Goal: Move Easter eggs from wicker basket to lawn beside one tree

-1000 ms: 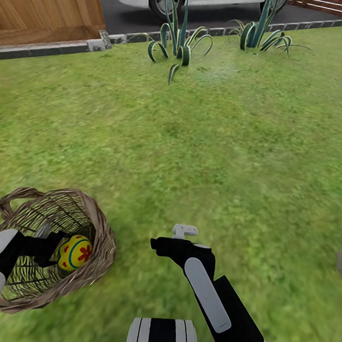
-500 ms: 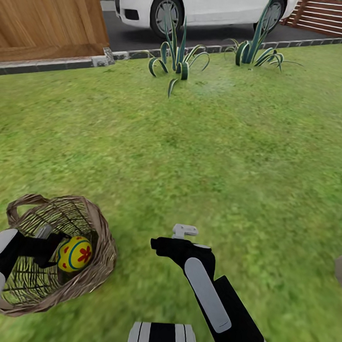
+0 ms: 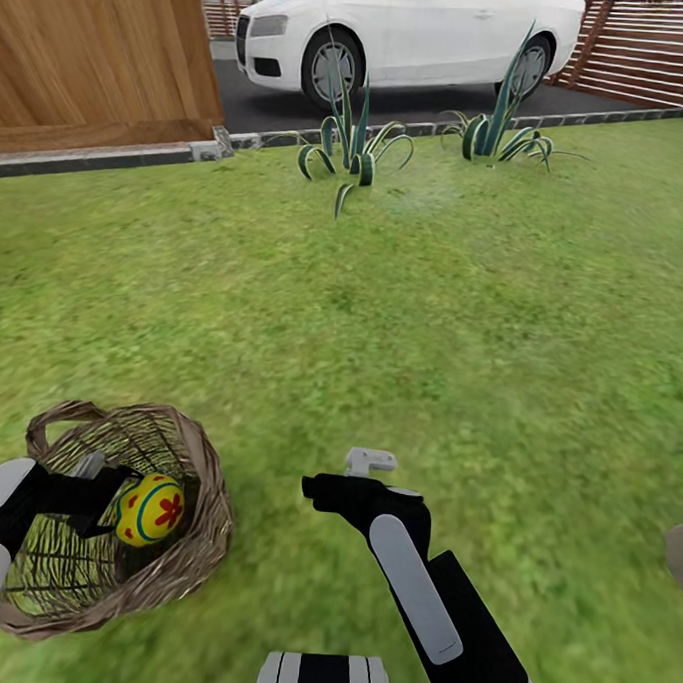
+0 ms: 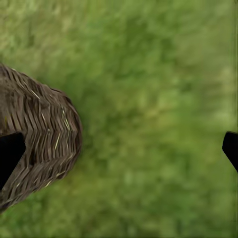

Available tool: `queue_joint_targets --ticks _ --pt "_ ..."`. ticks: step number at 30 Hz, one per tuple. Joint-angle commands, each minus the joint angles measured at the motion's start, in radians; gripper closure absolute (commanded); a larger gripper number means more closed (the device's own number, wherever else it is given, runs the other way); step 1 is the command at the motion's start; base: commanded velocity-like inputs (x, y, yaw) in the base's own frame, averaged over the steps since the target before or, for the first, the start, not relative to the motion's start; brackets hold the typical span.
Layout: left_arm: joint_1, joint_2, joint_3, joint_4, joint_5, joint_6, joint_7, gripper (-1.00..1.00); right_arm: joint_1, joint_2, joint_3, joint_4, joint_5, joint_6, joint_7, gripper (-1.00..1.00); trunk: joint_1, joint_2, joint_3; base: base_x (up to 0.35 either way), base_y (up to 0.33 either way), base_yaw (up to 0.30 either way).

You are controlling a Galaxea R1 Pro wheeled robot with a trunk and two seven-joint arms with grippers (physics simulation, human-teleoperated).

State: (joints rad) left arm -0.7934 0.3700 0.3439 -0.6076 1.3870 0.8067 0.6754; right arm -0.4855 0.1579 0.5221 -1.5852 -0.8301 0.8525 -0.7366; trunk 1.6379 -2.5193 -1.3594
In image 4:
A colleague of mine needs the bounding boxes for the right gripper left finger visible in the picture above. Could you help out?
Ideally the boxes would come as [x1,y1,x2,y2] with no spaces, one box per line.
[0,132,26,191]

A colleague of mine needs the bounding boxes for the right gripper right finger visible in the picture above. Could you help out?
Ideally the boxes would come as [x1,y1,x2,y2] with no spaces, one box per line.
[222,131,238,172]

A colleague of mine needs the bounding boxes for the wicker basket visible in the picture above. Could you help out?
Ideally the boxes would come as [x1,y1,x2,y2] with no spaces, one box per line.
[0,61,83,213]

